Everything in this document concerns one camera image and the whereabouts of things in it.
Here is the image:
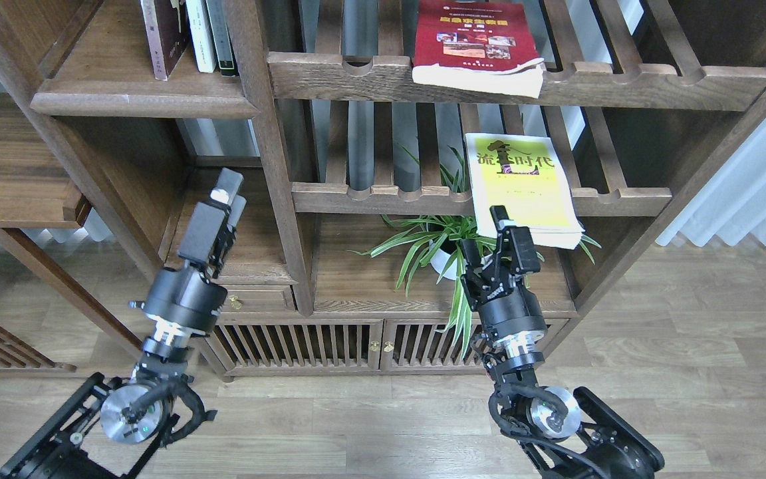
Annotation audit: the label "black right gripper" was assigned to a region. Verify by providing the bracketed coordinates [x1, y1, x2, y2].
[459, 206, 547, 353]

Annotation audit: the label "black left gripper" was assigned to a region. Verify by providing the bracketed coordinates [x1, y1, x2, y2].
[142, 168, 247, 335]

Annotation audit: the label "dark brown book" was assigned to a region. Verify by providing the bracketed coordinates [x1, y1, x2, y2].
[140, 1, 190, 81]

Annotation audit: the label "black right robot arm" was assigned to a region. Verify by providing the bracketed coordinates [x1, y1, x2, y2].
[460, 206, 665, 478]

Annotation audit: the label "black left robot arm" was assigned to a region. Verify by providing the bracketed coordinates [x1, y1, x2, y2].
[0, 168, 246, 478]

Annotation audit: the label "white plant pot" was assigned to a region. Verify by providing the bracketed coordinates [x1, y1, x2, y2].
[430, 239, 466, 283]

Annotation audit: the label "green spider plant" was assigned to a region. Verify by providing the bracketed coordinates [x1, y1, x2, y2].
[351, 143, 602, 360]

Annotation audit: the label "yellow green book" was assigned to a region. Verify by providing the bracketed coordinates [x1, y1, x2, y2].
[464, 133, 583, 249]

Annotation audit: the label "brass cabinet door knobs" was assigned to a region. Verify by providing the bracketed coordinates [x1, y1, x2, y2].
[370, 341, 395, 353]

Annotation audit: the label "dark wooden bookshelf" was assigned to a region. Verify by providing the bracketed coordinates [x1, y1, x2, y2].
[0, 0, 766, 381]

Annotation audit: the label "white upright book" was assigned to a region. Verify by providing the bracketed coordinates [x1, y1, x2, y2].
[186, 0, 217, 73]

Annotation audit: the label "dark upright book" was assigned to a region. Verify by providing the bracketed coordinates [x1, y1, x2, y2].
[206, 0, 238, 77]

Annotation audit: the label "red book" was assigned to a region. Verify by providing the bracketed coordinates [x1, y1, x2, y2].
[412, 1, 545, 98]

